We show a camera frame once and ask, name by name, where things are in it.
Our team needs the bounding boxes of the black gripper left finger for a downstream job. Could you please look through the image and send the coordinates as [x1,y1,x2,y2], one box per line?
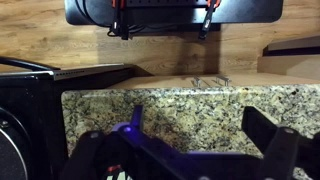
[59,105,189,180]

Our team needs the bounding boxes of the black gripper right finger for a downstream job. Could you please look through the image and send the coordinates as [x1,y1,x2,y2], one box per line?
[241,105,320,180]

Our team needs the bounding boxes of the wooden cabinet base dark recess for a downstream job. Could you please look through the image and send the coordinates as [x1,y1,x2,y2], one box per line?
[257,34,320,81]

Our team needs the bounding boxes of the black glass stovetop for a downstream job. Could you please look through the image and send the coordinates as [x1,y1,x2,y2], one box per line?
[0,63,138,180]

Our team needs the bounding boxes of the round black stove burner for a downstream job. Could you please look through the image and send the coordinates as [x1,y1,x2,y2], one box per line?
[0,106,32,180]

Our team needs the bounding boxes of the orange black clamp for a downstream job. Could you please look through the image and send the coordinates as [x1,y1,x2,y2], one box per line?
[106,0,130,41]
[198,0,222,41]

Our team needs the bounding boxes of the black metal mounting plate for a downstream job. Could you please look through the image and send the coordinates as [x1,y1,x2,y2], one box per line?
[64,0,284,26]

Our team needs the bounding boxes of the black curved cable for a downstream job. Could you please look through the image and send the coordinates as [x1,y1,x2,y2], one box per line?
[0,56,62,72]

